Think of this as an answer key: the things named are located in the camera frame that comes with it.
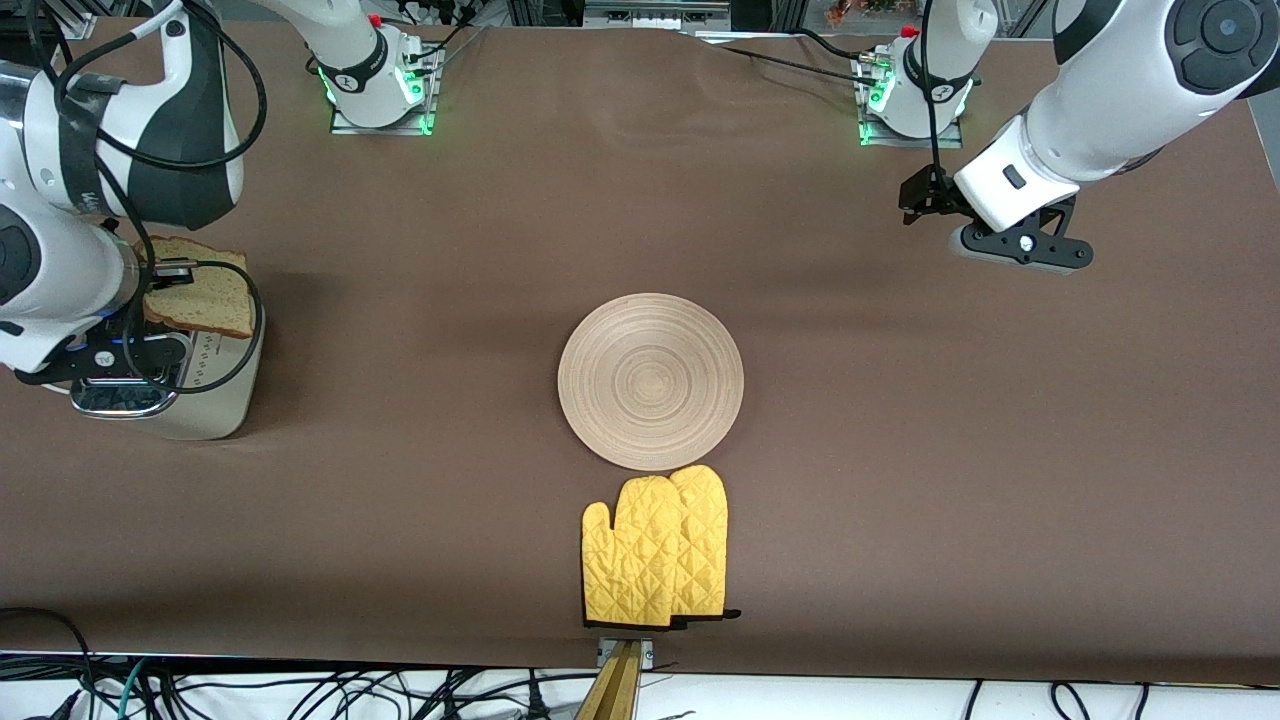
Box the beige and chrome toaster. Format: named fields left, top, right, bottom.
left=68, top=300, right=268, bottom=442

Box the yellow wooden bar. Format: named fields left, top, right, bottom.
left=575, top=640, right=641, bottom=720

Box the bread slice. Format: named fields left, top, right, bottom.
left=140, top=237, right=256, bottom=341

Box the teal floor cable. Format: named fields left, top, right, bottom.
left=118, top=658, right=151, bottom=720

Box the silver metal equipment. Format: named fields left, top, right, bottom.
left=583, top=0, right=731, bottom=31

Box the black looped floor cable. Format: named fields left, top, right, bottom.
left=0, top=607, right=96, bottom=701

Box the table cover sheet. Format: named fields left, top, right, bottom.
left=0, top=18, right=1280, bottom=686

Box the black cable on table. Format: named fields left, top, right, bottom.
left=700, top=38, right=886, bottom=86

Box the round wooden plate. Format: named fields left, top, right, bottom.
left=557, top=292, right=745, bottom=472

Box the orange background object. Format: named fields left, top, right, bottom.
left=825, top=0, right=906, bottom=26

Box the yellow quilted oven mitt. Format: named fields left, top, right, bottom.
left=665, top=464, right=743, bottom=626
left=581, top=476, right=691, bottom=631

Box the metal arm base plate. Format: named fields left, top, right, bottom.
left=330, top=45, right=441, bottom=136
left=858, top=50, right=966, bottom=149

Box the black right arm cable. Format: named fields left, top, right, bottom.
left=25, top=0, right=269, bottom=396

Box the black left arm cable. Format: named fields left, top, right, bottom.
left=918, top=0, right=956, bottom=201

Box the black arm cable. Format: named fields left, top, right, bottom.
left=918, top=0, right=956, bottom=201
left=25, top=0, right=269, bottom=396

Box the small silver metal bracket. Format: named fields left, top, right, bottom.
left=597, top=637, right=656, bottom=669

